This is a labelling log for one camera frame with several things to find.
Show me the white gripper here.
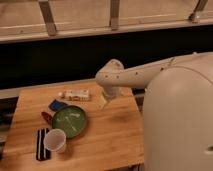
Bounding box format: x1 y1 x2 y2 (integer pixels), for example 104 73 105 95
100 87 121 108

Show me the white ceramic cup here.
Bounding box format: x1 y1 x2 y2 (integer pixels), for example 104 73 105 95
44 129 66 153

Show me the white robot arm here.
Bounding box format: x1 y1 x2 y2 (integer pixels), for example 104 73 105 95
95 52 213 171

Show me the white rectangular packet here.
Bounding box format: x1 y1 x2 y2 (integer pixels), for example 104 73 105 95
58 89 90 101

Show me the green round plate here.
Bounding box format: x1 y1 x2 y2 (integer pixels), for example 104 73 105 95
51 105 87 138

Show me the blue small object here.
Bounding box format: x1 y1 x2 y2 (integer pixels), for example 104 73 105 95
49 100 66 111

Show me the red small object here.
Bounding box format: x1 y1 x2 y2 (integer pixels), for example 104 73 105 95
41 112 52 124

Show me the wooden window frame railing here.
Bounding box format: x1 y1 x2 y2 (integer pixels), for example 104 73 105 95
0 0 213 43

